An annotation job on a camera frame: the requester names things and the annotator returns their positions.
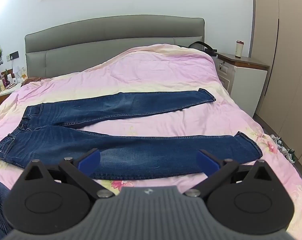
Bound grey padded headboard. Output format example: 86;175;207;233
24;17;206;78

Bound blue denim pants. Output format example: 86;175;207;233
0;88;263;180

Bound beige wardrobe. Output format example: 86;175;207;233
251;0;302;155

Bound black bag strap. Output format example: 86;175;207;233
177;41;218;57

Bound pink floral blanket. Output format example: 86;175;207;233
0;43;302;240

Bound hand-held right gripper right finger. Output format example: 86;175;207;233
185;149;276;197

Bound brown cloth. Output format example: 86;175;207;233
23;76;51;84

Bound white green sneaker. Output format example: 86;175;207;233
270;134;284;151
282;148;296;164

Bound white nightstand with brown top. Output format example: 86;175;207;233
215;52;270;118

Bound white travel cup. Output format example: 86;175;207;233
235;40;244;58

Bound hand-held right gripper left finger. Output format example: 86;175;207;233
23;148;115;198

